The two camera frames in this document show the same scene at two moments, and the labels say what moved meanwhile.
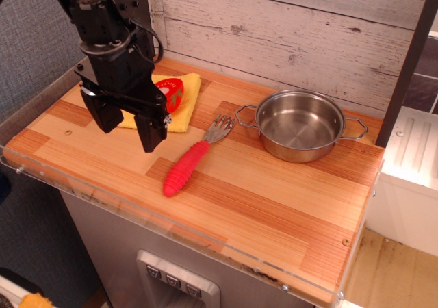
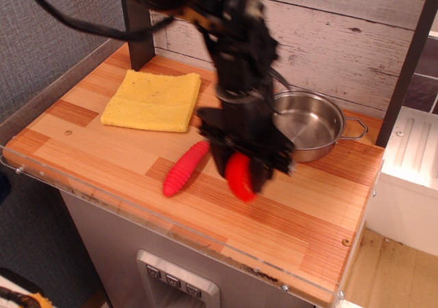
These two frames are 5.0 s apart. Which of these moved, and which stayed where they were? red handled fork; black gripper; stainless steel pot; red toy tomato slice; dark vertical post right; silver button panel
Moved: red toy tomato slice; black gripper
Stayed: dark vertical post right; silver button panel; red handled fork; stainless steel pot
